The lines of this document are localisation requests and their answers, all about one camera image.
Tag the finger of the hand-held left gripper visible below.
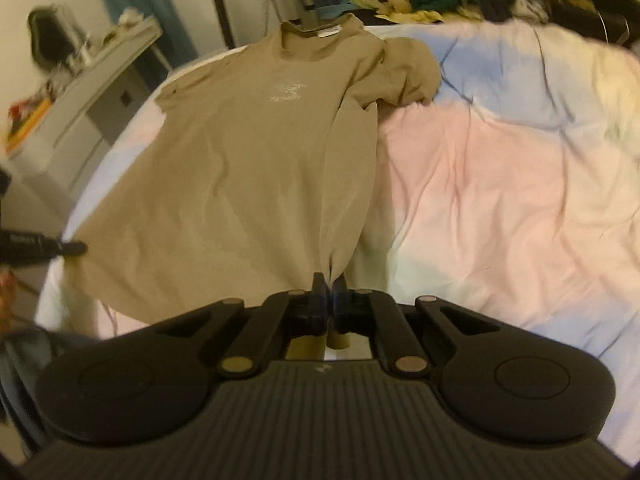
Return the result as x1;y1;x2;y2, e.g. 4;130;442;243
0;229;89;267

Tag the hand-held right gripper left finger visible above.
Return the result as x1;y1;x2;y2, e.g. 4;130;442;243
152;272;329;380

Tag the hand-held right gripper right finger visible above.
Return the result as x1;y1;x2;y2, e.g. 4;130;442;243
330;274;501;377

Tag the tan t-shirt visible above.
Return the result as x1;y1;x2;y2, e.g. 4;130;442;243
60;12;442;333

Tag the white bedside cabinet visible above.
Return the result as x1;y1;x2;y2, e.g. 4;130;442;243
4;12;168;201

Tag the pastel bed blanket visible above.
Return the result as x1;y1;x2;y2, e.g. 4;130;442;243
37;19;640;361

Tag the black desk mirror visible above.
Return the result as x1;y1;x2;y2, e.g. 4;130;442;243
26;4;87;73

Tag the teal curtain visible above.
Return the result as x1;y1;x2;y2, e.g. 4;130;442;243
87;0;226;78

